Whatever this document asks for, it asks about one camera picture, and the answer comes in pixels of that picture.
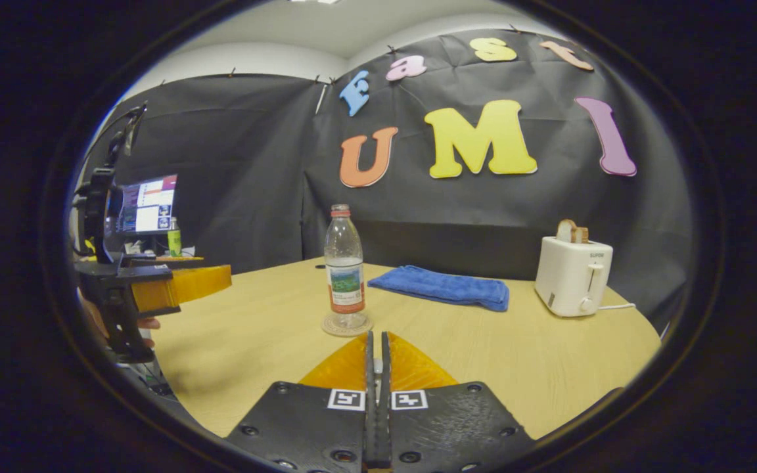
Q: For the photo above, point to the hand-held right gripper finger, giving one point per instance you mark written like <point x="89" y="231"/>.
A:
<point x="370" y="433"/>
<point x="385" y="433"/>

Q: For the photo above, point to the computer monitor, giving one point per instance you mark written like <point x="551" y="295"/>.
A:
<point x="148" y="205"/>

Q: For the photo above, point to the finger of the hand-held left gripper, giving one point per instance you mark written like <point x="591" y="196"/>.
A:
<point x="181" y="286"/>

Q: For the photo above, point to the toasted bread slice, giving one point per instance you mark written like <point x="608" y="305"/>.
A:
<point x="571" y="231"/>

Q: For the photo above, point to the blue towel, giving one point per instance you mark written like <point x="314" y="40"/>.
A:
<point x="444" y="289"/>

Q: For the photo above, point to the white toaster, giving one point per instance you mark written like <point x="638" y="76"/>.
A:
<point x="569" y="276"/>

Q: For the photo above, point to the black thin stand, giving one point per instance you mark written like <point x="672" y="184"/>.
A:
<point x="130" y="128"/>

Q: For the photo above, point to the green bottle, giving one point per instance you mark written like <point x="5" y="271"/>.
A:
<point x="174" y="240"/>

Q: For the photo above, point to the clear plastic water bottle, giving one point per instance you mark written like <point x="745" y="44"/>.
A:
<point x="344" y="263"/>

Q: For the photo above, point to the round clear coaster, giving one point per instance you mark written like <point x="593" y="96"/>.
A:
<point x="347" y="327"/>

